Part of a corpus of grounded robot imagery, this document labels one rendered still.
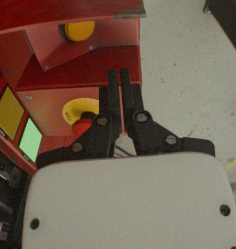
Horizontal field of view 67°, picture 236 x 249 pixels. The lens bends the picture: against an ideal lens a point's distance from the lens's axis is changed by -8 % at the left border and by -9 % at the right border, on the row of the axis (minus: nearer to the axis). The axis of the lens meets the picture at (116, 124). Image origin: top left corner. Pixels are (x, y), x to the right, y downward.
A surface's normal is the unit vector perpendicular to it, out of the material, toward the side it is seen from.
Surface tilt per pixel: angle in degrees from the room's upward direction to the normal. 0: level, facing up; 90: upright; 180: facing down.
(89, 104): 0
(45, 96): 0
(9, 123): 90
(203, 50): 0
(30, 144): 90
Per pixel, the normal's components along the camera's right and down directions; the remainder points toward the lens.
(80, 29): 0.54, 0.67
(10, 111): 1.00, -0.01
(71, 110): -0.04, 0.82
